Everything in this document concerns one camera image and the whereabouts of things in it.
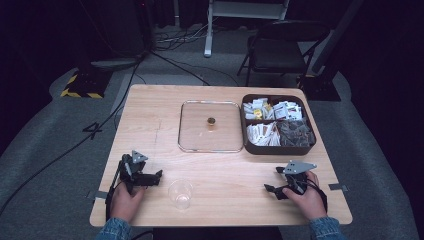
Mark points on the pile of dark clear packets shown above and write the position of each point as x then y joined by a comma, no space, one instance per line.
296,133

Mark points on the grey slanted pole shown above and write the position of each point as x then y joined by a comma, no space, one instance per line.
336,36

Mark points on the clear plastic cup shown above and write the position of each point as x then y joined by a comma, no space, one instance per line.
180,194

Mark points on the clear square lid gold knob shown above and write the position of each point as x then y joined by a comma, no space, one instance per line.
210,126

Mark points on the dark brown compartment box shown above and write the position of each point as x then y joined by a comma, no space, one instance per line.
277,150

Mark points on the person's left hand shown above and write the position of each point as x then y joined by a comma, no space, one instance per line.
125,203

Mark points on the black folding chair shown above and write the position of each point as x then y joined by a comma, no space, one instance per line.
278,55

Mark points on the black stand base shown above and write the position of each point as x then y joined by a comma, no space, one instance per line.
321,88

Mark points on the dark equipment stand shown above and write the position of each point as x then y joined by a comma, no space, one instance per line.
116,30

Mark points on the pile of white yellow packets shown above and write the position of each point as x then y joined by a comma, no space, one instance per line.
257,109

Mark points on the white metal stand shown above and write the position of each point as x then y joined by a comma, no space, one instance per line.
246,10

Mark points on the person's right hand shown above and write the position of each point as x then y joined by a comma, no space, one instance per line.
308,201

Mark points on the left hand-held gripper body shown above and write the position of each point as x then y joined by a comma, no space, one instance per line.
133,173

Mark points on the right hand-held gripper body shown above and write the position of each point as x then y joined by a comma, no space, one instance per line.
296,178

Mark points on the pile of white brown packets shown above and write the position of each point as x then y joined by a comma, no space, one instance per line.
287,110

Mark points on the grey tape strip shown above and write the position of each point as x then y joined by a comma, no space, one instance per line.
100,194
338,187

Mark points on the pile of white stick packets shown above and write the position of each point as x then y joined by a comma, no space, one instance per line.
265,134

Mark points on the yellow black striped base plate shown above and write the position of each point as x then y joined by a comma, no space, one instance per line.
85,85

